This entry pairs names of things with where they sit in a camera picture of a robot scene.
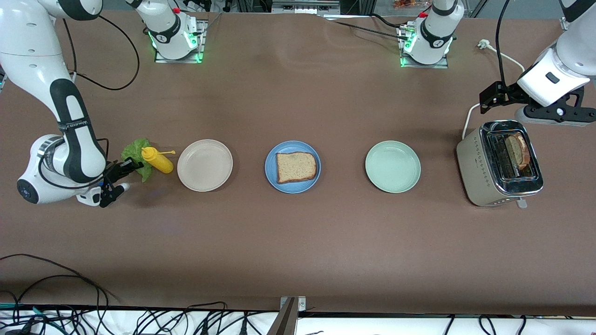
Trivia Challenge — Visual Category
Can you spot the green lettuce leaf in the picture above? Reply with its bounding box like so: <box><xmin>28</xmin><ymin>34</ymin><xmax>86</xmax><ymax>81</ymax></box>
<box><xmin>121</xmin><ymin>138</ymin><xmax>156</xmax><ymax>183</ymax></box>

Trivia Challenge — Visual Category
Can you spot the yellow mustard squeeze bottle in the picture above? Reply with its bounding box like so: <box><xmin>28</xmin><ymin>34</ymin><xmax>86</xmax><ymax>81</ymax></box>
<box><xmin>141</xmin><ymin>147</ymin><xmax>176</xmax><ymax>174</ymax></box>

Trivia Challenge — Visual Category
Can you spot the toasted bread slice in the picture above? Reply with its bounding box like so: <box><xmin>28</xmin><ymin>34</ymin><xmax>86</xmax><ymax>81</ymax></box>
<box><xmin>276</xmin><ymin>152</ymin><xmax>318</xmax><ymax>184</ymax></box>
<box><xmin>505</xmin><ymin>134</ymin><xmax>531</xmax><ymax>170</ymax></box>

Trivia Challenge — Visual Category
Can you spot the beige round plate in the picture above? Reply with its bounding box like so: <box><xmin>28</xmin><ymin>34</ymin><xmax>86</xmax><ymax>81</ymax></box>
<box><xmin>177</xmin><ymin>139</ymin><xmax>233</xmax><ymax>192</ymax></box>

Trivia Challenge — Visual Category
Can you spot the green round plate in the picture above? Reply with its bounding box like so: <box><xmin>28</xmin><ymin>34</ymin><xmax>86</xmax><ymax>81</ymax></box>
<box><xmin>365</xmin><ymin>141</ymin><xmax>421</xmax><ymax>194</ymax></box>

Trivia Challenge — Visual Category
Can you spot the blue round plate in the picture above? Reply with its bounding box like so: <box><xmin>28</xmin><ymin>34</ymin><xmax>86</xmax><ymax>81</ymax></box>
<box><xmin>264</xmin><ymin>141</ymin><xmax>322</xmax><ymax>194</ymax></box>

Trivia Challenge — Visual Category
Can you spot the silver two-slot toaster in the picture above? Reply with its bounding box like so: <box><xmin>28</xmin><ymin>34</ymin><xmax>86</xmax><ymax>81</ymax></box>
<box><xmin>456</xmin><ymin>120</ymin><xmax>544</xmax><ymax>208</ymax></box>

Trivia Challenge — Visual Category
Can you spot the grey metal box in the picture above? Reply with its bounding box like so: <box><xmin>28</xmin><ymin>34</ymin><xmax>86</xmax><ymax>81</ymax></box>
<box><xmin>271</xmin><ymin>0</ymin><xmax>341</xmax><ymax>14</ymax></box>

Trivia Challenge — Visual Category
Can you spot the white toaster power cable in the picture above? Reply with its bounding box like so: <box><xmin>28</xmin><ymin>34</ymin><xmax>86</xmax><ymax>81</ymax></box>
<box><xmin>462</xmin><ymin>39</ymin><xmax>527</xmax><ymax>140</ymax></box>

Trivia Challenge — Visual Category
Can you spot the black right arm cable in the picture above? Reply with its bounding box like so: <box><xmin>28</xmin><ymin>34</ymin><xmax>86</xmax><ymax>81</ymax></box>
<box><xmin>61</xmin><ymin>14</ymin><xmax>140</xmax><ymax>91</ymax></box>

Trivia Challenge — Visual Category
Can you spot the black looped cable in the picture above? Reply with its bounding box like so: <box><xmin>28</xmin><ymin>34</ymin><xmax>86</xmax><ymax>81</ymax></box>
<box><xmin>0</xmin><ymin>275</ymin><xmax>101</xmax><ymax>310</ymax></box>
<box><xmin>0</xmin><ymin>254</ymin><xmax>110</xmax><ymax>308</ymax></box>

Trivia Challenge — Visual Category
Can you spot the black base cable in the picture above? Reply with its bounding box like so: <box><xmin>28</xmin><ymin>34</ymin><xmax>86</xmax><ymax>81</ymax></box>
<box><xmin>321</xmin><ymin>13</ymin><xmax>410</xmax><ymax>43</ymax></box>

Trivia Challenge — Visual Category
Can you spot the metal bracket profile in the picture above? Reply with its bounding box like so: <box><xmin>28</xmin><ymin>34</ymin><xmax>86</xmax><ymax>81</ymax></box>
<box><xmin>268</xmin><ymin>296</ymin><xmax>307</xmax><ymax>335</ymax></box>

